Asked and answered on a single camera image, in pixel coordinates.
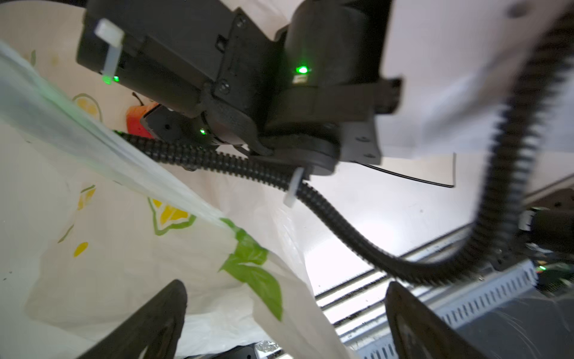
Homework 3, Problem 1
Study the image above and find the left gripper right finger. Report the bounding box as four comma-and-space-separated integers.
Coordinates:
385, 281, 485, 359

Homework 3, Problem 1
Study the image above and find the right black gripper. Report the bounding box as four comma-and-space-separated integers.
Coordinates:
141, 105, 211, 146

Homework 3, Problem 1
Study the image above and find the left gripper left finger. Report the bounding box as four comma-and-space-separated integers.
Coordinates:
80, 280, 188, 358

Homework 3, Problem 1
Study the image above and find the red fake fruit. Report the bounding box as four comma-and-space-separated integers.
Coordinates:
126, 102, 158, 139

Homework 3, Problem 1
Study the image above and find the white plastic bag fruit print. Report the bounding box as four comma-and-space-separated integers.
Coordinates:
1, 1, 352, 358

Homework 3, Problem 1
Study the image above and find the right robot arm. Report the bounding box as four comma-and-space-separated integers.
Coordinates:
76, 1, 573, 285

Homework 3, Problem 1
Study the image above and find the white tray black rim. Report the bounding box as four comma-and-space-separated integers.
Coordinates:
355, 153, 457, 188

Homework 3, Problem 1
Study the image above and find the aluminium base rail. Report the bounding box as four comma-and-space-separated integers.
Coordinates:
313, 174, 574, 359

